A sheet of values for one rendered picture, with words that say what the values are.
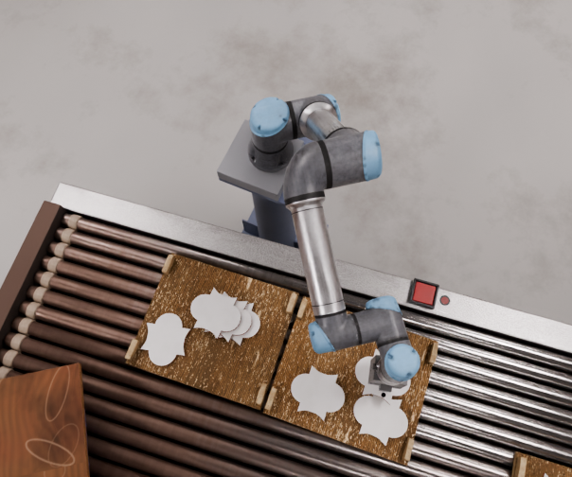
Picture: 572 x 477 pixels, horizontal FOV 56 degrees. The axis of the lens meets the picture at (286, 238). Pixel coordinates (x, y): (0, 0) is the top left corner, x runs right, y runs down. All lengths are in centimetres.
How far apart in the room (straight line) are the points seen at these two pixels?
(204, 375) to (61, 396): 38
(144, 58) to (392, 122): 143
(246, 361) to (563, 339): 92
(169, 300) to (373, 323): 66
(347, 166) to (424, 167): 168
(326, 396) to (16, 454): 81
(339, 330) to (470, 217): 170
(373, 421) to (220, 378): 44
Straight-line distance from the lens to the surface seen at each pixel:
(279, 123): 161
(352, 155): 125
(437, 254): 274
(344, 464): 159
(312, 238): 123
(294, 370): 158
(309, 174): 123
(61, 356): 174
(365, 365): 154
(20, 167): 317
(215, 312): 159
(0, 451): 164
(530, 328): 176
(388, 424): 158
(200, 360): 161
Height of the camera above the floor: 251
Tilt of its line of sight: 70 degrees down
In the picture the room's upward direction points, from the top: 2 degrees counter-clockwise
